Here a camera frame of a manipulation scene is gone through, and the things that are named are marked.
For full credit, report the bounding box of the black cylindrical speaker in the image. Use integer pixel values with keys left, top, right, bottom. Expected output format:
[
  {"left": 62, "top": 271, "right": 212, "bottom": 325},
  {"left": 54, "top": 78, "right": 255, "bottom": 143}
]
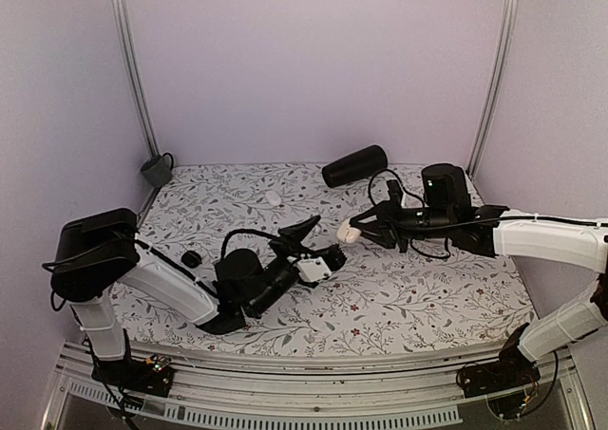
[{"left": 321, "top": 144, "right": 389, "bottom": 188}]

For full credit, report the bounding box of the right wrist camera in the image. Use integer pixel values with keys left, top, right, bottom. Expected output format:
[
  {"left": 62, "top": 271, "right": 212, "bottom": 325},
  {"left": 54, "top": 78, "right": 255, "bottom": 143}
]
[{"left": 386, "top": 179, "right": 406, "bottom": 209}]

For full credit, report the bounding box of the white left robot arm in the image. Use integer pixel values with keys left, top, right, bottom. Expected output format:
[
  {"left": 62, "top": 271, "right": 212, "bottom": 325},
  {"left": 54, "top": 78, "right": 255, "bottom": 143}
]
[{"left": 42, "top": 208, "right": 346, "bottom": 386}]

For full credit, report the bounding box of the left aluminium frame post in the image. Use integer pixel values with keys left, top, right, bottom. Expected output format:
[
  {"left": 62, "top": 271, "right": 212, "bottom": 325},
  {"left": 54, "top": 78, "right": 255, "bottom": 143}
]
[{"left": 110, "top": 0, "right": 160, "bottom": 157}]

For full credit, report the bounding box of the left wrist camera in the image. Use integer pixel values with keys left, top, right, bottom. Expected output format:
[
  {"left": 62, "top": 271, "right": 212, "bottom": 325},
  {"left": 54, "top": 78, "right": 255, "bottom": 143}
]
[{"left": 294, "top": 257, "right": 332, "bottom": 284}]

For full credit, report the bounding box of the grey mug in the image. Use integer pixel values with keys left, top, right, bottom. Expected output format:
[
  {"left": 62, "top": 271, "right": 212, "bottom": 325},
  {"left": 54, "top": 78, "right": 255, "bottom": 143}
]
[{"left": 140, "top": 152, "right": 175, "bottom": 189}]

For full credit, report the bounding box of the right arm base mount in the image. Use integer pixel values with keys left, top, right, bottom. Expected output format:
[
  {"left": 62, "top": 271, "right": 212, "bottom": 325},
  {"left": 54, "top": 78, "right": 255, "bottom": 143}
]
[{"left": 455, "top": 323, "right": 541, "bottom": 398}]

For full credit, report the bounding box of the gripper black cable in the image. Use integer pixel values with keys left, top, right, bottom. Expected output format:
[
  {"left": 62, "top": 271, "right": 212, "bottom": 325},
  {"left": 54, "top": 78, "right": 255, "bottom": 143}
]
[
  {"left": 220, "top": 229, "right": 281, "bottom": 260},
  {"left": 368, "top": 167, "right": 457, "bottom": 260}
]

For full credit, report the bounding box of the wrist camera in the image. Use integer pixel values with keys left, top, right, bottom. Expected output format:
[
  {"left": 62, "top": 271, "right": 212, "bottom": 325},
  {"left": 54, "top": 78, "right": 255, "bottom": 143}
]
[
  {"left": 386, "top": 179, "right": 406, "bottom": 209},
  {"left": 294, "top": 257, "right": 332, "bottom": 284}
]

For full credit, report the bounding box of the aluminium front rail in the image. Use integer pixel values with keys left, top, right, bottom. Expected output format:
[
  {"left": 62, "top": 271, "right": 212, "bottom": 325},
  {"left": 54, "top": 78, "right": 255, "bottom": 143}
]
[{"left": 41, "top": 343, "right": 596, "bottom": 429}]

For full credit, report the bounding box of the floral patterned table mat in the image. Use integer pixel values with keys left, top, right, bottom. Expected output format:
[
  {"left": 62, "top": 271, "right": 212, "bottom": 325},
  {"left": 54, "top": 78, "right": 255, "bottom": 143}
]
[{"left": 110, "top": 163, "right": 536, "bottom": 358}]

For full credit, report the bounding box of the right aluminium frame post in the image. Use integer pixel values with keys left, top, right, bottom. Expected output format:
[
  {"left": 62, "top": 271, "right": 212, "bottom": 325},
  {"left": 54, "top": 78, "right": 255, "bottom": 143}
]
[{"left": 466, "top": 0, "right": 519, "bottom": 180}]

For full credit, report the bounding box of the small white oval case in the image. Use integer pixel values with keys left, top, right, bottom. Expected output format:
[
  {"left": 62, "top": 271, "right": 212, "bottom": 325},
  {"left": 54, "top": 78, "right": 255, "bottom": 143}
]
[{"left": 265, "top": 191, "right": 281, "bottom": 207}]

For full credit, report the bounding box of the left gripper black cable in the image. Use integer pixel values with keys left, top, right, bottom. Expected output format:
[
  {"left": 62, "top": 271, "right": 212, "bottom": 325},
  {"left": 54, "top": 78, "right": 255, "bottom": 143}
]
[{"left": 220, "top": 229, "right": 281, "bottom": 260}]

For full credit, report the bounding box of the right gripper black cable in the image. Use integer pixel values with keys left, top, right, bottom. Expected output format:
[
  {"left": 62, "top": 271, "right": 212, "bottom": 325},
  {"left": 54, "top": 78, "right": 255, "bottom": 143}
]
[{"left": 368, "top": 167, "right": 457, "bottom": 260}]

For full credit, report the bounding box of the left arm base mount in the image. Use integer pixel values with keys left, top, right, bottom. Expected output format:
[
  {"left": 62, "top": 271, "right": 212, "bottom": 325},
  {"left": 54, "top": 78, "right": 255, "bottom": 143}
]
[{"left": 91, "top": 353, "right": 175, "bottom": 398}]

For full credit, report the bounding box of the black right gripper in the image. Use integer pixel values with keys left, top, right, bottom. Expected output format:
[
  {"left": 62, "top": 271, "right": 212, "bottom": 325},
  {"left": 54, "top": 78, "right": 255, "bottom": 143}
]
[{"left": 351, "top": 194, "right": 454, "bottom": 253}]

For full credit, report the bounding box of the aluminium frame post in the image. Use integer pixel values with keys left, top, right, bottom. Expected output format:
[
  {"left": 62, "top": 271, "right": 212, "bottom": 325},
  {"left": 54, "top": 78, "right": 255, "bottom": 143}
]
[
  {"left": 110, "top": 0, "right": 160, "bottom": 157},
  {"left": 466, "top": 0, "right": 519, "bottom": 180}
]

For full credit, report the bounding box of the white earbud charging case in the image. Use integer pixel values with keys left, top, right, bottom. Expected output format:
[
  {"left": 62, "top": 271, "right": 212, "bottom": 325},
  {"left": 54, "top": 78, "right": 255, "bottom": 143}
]
[{"left": 336, "top": 219, "right": 361, "bottom": 245}]

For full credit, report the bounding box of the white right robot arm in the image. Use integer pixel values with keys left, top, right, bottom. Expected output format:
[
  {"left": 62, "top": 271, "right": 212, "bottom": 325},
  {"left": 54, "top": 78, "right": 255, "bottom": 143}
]
[{"left": 337, "top": 163, "right": 607, "bottom": 388}]

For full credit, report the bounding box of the black round earbud case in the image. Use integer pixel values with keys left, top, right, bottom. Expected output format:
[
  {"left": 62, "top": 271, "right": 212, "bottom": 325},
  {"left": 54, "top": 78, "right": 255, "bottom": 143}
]
[{"left": 180, "top": 251, "right": 201, "bottom": 269}]

